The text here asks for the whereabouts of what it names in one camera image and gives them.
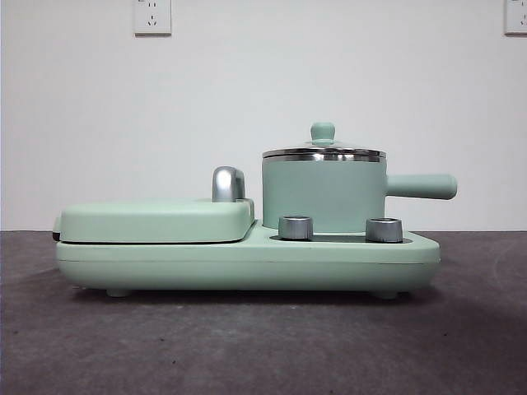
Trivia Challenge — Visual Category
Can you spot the silver control knob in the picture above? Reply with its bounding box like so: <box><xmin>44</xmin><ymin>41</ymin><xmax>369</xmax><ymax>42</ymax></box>
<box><xmin>277</xmin><ymin>215</ymin><xmax>314</xmax><ymax>240</ymax></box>
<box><xmin>365</xmin><ymin>216</ymin><xmax>403</xmax><ymax>243</ymax></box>

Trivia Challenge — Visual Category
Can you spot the mint green breakfast maker base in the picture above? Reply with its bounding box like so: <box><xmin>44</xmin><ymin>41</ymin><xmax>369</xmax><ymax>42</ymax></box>
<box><xmin>54</xmin><ymin>219</ymin><xmax>441</xmax><ymax>298</ymax></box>

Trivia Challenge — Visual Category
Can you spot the white wall power outlet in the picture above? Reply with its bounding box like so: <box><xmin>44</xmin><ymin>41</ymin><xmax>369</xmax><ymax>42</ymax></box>
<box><xmin>132</xmin><ymin>0</ymin><xmax>172</xmax><ymax>36</ymax></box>
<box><xmin>504</xmin><ymin>0</ymin><xmax>527</xmax><ymax>36</ymax></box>

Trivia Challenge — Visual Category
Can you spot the glass lid with green knob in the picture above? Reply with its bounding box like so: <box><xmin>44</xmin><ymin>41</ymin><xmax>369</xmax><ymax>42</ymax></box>
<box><xmin>262</xmin><ymin>121</ymin><xmax>387</xmax><ymax>160</ymax></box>

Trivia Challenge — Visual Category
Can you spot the mint green griddle cover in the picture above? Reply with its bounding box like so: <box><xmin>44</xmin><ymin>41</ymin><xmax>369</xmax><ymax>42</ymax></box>
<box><xmin>51</xmin><ymin>197</ymin><xmax>256</xmax><ymax>244</ymax></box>

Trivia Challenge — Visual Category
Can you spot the chrome griddle cover handle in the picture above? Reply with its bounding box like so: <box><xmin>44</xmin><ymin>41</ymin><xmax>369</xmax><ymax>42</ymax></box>
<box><xmin>211</xmin><ymin>165</ymin><xmax>247</xmax><ymax>203</ymax></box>

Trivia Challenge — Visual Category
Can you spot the mint green pot with handle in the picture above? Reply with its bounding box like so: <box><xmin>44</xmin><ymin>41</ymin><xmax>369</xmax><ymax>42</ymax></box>
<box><xmin>261</xmin><ymin>154</ymin><xmax>458</xmax><ymax>231</ymax></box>

